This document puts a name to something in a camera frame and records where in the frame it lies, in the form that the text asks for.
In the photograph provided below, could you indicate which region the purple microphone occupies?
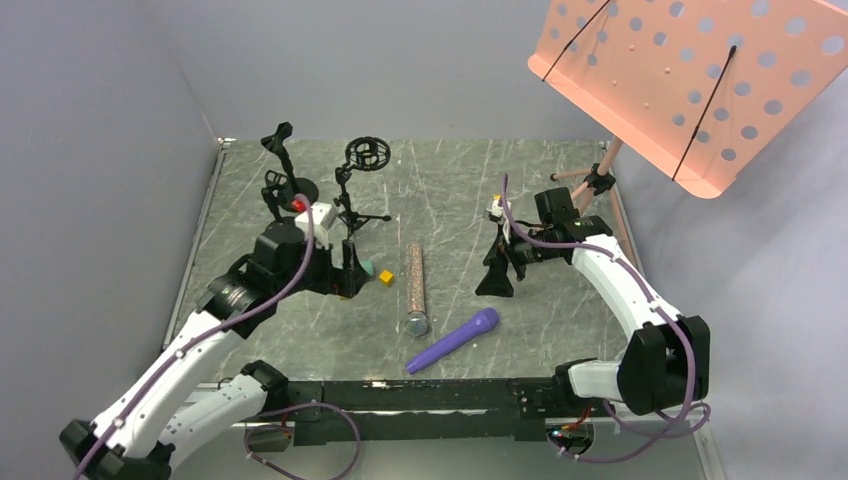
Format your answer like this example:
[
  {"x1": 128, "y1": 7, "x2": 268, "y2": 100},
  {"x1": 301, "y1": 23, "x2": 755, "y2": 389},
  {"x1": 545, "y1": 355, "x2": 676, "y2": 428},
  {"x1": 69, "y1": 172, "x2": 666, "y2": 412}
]
[{"x1": 405, "y1": 307, "x2": 500, "y2": 375}]

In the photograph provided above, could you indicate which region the rhinestone glitter microphone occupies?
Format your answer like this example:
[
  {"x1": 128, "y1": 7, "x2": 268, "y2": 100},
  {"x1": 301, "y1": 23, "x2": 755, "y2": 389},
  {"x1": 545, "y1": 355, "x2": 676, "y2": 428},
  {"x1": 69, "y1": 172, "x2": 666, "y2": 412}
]
[{"x1": 405, "y1": 242, "x2": 430, "y2": 338}]

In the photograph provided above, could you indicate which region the round-base mic stand front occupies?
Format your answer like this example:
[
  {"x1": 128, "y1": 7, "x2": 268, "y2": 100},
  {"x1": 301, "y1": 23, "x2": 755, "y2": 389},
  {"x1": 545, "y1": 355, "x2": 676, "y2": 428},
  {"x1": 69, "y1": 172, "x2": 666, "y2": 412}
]
[{"x1": 260, "y1": 170, "x2": 300, "y2": 223}]

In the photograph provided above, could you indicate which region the round-base mic stand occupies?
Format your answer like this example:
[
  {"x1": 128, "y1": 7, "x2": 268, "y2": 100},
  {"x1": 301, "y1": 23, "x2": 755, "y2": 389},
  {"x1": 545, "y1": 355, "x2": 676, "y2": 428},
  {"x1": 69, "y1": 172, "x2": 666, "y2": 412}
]
[
  {"x1": 260, "y1": 170, "x2": 300, "y2": 223},
  {"x1": 260, "y1": 122, "x2": 319, "y2": 212}
]

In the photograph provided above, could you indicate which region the tripod stand with shock mount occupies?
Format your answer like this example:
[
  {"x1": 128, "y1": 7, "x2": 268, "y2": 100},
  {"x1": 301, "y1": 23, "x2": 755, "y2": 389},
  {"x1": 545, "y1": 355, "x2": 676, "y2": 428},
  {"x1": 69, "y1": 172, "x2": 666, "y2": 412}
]
[{"x1": 333, "y1": 136, "x2": 392, "y2": 240}]

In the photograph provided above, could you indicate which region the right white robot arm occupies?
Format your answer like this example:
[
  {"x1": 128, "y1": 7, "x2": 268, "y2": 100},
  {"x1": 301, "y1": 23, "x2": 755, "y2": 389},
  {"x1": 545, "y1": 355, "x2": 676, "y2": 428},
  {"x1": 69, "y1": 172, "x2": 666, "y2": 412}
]
[{"x1": 475, "y1": 187, "x2": 711, "y2": 415}]

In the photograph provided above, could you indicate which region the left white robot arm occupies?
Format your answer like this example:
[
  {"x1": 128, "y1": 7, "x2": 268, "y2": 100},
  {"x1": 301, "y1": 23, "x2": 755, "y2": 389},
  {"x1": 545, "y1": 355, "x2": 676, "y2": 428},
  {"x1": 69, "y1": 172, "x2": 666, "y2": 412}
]
[{"x1": 60, "y1": 223, "x2": 368, "y2": 479}]

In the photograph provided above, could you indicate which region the round-base mic stand rear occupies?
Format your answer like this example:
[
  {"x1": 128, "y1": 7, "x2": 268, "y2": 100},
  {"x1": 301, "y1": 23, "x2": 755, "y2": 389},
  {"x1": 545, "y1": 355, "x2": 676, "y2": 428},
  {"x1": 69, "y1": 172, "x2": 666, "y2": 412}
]
[{"x1": 260, "y1": 122, "x2": 319, "y2": 212}]

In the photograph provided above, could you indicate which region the pink music stand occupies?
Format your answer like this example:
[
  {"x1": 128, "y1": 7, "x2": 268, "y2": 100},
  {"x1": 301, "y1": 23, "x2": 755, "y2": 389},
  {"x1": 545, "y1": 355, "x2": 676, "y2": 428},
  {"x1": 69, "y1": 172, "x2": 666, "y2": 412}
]
[{"x1": 527, "y1": 1, "x2": 847, "y2": 276}]

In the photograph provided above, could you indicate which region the teal microphone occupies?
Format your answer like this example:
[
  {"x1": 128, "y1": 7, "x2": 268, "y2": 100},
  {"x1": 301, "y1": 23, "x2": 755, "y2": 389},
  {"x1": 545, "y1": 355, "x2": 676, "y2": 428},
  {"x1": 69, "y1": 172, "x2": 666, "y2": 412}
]
[{"x1": 359, "y1": 260, "x2": 375, "y2": 278}]

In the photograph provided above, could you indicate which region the yellow cube near centre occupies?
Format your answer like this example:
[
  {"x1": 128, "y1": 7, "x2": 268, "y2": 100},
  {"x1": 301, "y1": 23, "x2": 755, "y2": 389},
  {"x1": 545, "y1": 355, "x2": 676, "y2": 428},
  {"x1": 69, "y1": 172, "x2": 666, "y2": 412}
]
[{"x1": 378, "y1": 270, "x2": 395, "y2": 286}]

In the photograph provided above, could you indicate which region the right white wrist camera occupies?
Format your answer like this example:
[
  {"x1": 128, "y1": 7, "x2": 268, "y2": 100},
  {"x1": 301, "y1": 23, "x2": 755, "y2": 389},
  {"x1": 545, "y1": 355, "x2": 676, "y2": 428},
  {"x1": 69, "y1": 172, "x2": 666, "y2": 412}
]
[{"x1": 487, "y1": 194, "x2": 511, "y2": 243}]

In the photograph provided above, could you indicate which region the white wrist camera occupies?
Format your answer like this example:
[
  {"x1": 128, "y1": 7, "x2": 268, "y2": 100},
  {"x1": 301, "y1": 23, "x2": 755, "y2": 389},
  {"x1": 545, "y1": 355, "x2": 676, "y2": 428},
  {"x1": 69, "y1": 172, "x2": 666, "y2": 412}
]
[
  {"x1": 294, "y1": 202, "x2": 337, "y2": 249},
  {"x1": 487, "y1": 194, "x2": 511, "y2": 243}
]

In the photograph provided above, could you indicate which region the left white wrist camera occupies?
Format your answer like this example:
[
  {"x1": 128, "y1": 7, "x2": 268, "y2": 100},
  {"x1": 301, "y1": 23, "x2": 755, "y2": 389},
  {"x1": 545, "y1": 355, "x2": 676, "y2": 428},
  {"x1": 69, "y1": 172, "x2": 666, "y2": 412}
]
[{"x1": 294, "y1": 202, "x2": 337, "y2": 249}]

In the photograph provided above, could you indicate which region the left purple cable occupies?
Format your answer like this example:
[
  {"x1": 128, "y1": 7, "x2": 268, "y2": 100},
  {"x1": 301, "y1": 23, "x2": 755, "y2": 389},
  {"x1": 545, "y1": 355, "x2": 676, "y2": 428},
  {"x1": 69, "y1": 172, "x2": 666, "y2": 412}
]
[{"x1": 72, "y1": 193, "x2": 363, "y2": 480}]

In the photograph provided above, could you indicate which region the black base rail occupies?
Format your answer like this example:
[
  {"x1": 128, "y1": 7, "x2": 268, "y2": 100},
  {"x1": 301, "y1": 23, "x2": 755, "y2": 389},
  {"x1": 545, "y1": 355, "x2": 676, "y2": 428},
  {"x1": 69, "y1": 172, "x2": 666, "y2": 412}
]
[{"x1": 252, "y1": 377, "x2": 601, "y2": 446}]

